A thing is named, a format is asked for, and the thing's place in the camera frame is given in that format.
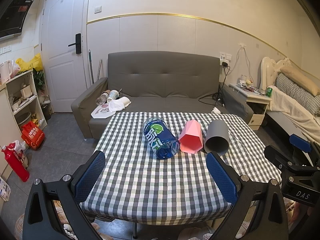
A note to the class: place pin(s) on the grey cylindrical cup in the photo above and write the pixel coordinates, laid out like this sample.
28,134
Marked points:
217,138

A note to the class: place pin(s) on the green soda can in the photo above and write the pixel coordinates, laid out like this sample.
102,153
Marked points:
269,91

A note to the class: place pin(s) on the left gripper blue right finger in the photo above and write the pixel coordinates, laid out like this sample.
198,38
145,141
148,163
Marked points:
225,177

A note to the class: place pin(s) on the white blanket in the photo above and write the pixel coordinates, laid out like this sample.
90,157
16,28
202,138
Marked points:
296,113

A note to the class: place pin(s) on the red bag on floor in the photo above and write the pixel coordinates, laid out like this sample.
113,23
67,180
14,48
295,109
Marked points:
32,135

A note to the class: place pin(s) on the white light switch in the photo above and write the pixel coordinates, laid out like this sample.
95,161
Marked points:
98,9

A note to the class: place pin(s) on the wall power socket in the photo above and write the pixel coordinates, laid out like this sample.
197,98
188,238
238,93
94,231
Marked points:
225,59

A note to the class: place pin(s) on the red thermos bottle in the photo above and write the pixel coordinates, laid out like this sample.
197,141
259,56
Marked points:
15,164

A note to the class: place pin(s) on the striped pillow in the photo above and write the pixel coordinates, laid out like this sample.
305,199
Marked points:
302,96

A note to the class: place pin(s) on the white paper cup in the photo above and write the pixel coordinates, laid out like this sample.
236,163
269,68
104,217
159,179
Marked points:
125,101

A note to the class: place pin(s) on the white door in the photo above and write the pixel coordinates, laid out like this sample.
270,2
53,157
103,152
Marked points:
65,72

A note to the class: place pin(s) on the pink kettle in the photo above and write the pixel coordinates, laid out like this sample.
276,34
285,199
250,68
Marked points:
6,71

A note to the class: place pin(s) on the white bedside table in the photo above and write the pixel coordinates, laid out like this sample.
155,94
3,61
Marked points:
258,103

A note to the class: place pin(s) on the beige pillow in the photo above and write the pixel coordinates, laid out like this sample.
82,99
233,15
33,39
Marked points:
301,80

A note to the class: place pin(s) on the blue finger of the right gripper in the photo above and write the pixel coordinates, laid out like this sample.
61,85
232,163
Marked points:
300,143

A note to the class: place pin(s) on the black range hood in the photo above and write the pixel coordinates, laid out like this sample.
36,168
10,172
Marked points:
13,18

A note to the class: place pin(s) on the black door handle lock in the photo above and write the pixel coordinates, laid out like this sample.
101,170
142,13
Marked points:
77,44

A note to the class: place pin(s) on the bed with white headboard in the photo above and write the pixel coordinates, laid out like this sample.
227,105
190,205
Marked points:
270,70

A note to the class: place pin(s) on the checkered tablecloth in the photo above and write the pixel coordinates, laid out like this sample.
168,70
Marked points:
137,187

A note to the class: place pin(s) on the green handled broom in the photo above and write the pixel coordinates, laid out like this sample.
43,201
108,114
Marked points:
90,66

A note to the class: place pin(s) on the white hexagonal board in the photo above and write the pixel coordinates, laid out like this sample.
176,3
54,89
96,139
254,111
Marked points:
102,112

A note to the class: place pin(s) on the grey sofa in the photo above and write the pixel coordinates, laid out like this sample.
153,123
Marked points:
160,81

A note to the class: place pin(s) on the clear plastic bottle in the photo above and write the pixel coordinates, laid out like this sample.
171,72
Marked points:
103,97

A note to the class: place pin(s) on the white open shelf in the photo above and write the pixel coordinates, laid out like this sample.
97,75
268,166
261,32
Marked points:
21,95

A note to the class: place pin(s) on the white drink cup with straw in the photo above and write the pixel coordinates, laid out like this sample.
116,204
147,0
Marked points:
113,95

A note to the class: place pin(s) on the pink hexagonal cup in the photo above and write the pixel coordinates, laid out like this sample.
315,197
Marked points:
191,139

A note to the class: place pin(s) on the yellow plastic bag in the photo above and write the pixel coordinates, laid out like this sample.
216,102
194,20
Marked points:
34,63

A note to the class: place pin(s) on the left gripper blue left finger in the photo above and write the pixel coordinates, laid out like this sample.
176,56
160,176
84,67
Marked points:
86,175

